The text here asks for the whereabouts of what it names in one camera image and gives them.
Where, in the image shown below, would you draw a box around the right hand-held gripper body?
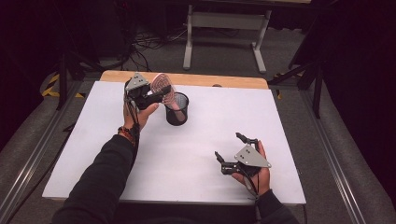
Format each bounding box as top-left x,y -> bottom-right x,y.
220,138 -> 273,177

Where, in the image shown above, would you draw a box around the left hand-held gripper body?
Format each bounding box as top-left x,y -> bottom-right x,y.
124,72 -> 156,111

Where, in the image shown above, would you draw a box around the pink hairbrush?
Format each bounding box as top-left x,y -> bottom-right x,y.
150,72 -> 188,122

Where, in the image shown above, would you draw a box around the black mesh pen holder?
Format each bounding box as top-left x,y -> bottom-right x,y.
163,91 -> 191,127

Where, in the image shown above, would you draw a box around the person's right hand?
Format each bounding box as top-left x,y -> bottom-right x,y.
232,140 -> 273,197

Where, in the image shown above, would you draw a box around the person's left hand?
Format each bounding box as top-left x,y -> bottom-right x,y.
122,102 -> 160,132

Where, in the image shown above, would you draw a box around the black metal stand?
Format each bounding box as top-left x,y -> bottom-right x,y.
55,50 -> 107,111
267,57 -> 325,119

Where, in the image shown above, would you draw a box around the yellow and black hazard tape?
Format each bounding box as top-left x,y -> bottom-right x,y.
41,72 -> 86,99

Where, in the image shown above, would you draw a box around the grey metal stand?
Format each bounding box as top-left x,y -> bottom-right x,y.
182,0 -> 312,75

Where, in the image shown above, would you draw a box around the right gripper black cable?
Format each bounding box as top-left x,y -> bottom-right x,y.
242,167 -> 263,224

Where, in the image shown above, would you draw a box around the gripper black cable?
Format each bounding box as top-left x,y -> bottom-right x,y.
242,167 -> 263,224
124,90 -> 142,167

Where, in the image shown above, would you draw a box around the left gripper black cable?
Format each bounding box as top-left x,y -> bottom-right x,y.
124,90 -> 142,167

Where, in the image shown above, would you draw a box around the black cables on floor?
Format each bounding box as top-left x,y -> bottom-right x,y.
122,26 -> 190,73

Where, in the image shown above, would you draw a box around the beaded bracelet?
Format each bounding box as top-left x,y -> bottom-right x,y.
117,125 -> 140,147

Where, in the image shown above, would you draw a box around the aluminium floor rail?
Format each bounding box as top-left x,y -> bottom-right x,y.
0,79 -> 82,222
299,89 -> 369,224

